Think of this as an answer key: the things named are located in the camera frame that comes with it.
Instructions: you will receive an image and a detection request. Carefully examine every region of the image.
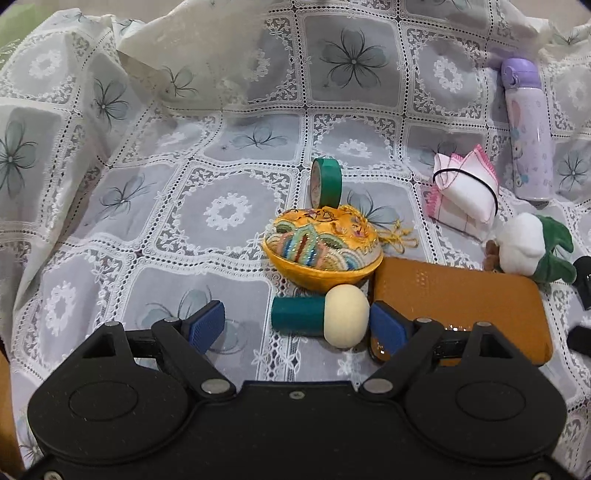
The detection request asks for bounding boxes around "black hair tie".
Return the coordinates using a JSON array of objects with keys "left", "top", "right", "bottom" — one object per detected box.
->
[{"left": 432, "top": 167, "right": 500, "bottom": 219}]

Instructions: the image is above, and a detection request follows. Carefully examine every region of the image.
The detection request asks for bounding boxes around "purple water bottle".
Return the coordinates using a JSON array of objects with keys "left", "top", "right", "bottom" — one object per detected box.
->
[{"left": 501, "top": 56, "right": 555, "bottom": 202}]

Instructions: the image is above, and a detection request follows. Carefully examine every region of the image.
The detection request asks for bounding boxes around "brown leather wallet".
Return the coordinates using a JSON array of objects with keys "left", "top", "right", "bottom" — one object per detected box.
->
[{"left": 368, "top": 256, "right": 554, "bottom": 368}]

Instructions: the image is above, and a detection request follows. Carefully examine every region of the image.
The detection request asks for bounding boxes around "black puff with handle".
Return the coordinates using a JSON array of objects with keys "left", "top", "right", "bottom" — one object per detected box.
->
[{"left": 573, "top": 256, "right": 591, "bottom": 311}]

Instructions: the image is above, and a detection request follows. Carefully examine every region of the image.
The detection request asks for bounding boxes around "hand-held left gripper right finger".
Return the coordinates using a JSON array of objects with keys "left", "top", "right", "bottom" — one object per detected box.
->
[{"left": 359, "top": 300, "right": 522, "bottom": 400}]

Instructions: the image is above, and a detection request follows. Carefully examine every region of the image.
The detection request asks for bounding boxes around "cream puff with green handle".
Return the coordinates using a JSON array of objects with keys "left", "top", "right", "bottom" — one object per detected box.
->
[{"left": 271, "top": 284, "right": 371, "bottom": 350}]

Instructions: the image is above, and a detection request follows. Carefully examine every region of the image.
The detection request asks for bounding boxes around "white green plush toy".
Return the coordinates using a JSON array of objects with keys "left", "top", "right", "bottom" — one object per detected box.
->
[{"left": 482, "top": 212, "right": 578, "bottom": 285}]

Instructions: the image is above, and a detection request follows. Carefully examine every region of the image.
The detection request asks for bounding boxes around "black cylinder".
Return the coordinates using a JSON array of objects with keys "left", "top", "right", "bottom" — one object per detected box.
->
[{"left": 567, "top": 324, "right": 591, "bottom": 357}]

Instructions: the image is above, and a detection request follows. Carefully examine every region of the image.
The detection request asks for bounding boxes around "green embroidered pillow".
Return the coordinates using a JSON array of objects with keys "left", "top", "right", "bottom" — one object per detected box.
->
[{"left": 0, "top": 18, "right": 21, "bottom": 70}]

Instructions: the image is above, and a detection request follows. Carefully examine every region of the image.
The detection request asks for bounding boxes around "pink white folded handkerchief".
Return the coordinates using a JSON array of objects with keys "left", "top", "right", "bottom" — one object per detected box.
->
[{"left": 425, "top": 144, "right": 501, "bottom": 237}]

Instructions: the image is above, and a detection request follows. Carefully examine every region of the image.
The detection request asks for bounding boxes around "white floral lace tablecloth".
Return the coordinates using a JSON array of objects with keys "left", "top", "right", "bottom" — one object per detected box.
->
[{"left": 0, "top": 0, "right": 591, "bottom": 468}]

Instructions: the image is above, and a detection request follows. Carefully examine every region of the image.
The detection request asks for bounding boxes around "yellow embroidered pincushion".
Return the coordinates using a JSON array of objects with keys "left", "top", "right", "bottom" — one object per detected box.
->
[{"left": 262, "top": 205, "right": 419, "bottom": 294}]

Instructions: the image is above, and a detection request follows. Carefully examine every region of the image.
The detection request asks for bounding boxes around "green tape roll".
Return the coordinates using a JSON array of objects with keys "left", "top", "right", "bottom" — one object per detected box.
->
[{"left": 310, "top": 157, "right": 343, "bottom": 208}]

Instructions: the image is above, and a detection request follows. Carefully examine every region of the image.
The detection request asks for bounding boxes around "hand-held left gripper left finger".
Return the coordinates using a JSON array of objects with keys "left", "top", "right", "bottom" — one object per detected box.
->
[{"left": 69, "top": 300, "right": 236, "bottom": 400}]

